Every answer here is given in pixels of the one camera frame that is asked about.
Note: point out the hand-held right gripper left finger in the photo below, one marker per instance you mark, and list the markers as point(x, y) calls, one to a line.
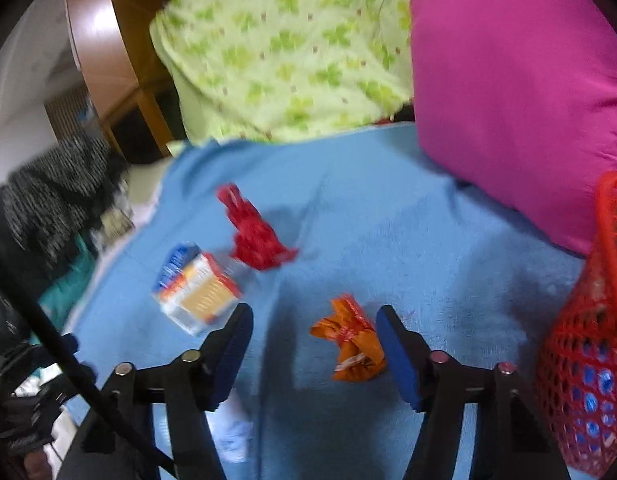
point(233, 355)

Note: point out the orange wrapper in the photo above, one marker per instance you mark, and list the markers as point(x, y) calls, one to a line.
point(351, 340)

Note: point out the white paper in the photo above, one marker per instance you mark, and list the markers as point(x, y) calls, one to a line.
point(231, 427)

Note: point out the magenta pillow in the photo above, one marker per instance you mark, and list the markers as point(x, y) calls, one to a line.
point(513, 85)

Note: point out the patterned beige cloth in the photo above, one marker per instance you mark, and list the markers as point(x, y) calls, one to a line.
point(116, 225)

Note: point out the red plastic mesh basket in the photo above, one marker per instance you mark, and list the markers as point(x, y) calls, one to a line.
point(578, 360)

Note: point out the green clover print quilt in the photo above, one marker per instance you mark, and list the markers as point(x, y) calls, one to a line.
point(288, 50)

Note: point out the red ribbon bow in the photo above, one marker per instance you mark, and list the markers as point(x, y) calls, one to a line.
point(256, 237)

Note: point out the teal cloth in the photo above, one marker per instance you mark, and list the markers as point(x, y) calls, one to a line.
point(63, 295)

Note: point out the blue blanket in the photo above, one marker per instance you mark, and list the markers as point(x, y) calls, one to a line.
point(363, 235)

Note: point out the blue silver cardboard box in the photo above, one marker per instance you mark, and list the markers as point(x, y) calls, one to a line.
point(198, 295)

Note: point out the blue plastic wrapper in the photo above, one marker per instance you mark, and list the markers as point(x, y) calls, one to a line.
point(595, 402)

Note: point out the black speckled cloth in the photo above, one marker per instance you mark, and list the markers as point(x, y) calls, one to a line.
point(53, 200)

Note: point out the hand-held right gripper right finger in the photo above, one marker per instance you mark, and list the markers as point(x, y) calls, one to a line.
point(393, 355)

